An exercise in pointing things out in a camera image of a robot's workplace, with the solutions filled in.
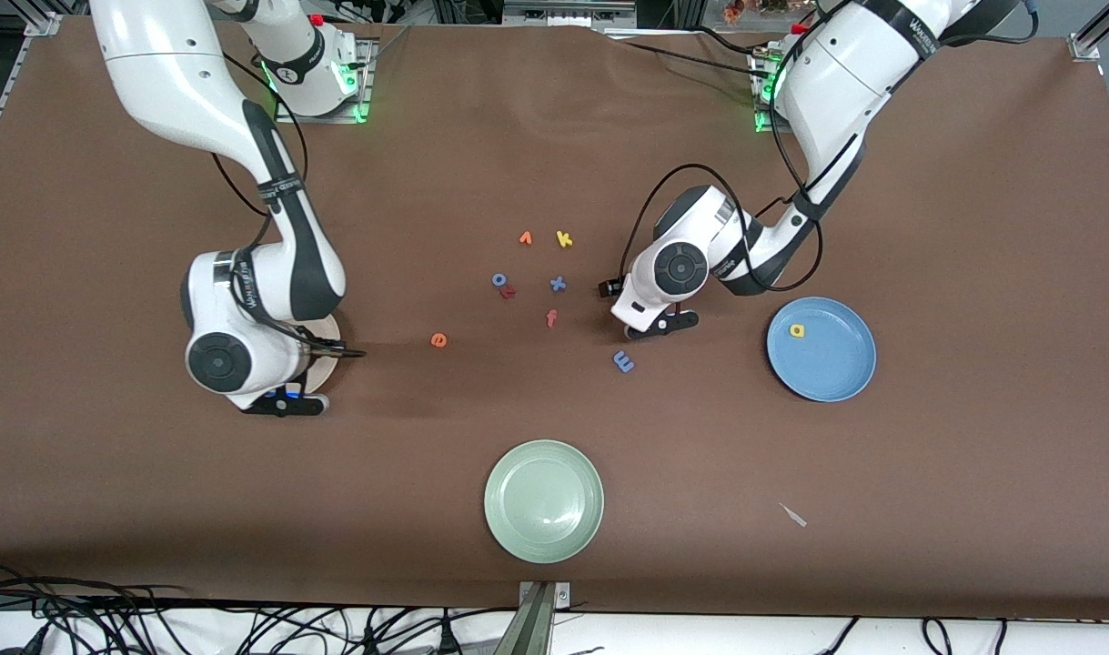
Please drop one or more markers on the blue foam letter m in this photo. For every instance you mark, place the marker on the blue foam letter m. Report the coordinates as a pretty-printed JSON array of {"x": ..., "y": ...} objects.
[{"x": 623, "y": 361}]

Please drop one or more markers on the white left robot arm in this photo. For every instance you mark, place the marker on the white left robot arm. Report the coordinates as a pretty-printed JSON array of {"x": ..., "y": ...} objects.
[{"x": 836, "y": 82}]

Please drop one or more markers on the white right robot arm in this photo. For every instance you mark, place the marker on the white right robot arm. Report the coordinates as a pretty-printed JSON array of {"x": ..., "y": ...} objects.
[{"x": 163, "y": 73}]

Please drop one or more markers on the pale green round plate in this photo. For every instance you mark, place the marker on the pale green round plate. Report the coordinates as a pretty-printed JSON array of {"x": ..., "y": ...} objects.
[{"x": 543, "y": 501}]

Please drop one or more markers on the blue round plate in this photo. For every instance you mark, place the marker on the blue round plate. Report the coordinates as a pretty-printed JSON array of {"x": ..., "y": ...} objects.
[{"x": 836, "y": 364}]

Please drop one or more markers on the beige round plate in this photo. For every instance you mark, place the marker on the beige round plate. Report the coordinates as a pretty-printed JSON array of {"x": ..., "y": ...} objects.
[{"x": 329, "y": 371}]

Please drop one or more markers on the small white paper scrap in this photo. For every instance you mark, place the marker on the small white paper scrap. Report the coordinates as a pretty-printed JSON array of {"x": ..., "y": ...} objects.
[{"x": 795, "y": 518}]

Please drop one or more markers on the reddish dried plant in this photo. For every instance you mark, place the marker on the reddish dried plant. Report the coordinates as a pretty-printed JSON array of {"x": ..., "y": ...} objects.
[{"x": 736, "y": 11}]

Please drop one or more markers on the brown table cover sheet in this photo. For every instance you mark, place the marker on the brown table cover sheet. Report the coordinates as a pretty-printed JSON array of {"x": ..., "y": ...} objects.
[{"x": 972, "y": 227}]

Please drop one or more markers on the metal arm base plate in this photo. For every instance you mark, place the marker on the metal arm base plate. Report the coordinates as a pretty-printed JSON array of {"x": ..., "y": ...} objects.
[
  {"x": 327, "y": 118},
  {"x": 760, "y": 127}
]

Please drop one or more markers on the grey metal frame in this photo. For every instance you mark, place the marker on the grey metal frame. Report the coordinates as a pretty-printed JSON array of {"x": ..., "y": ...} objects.
[{"x": 563, "y": 14}]

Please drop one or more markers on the grey metal camera bracket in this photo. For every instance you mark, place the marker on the grey metal camera bracket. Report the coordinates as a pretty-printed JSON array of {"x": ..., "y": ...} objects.
[{"x": 540, "y": 628}]

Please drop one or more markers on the aluminium frame corner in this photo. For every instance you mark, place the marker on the aluminium frame corner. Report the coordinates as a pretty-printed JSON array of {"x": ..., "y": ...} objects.
[
  {"x": 43, "y": 25},
  {"x": 1086, "y": 44}
]

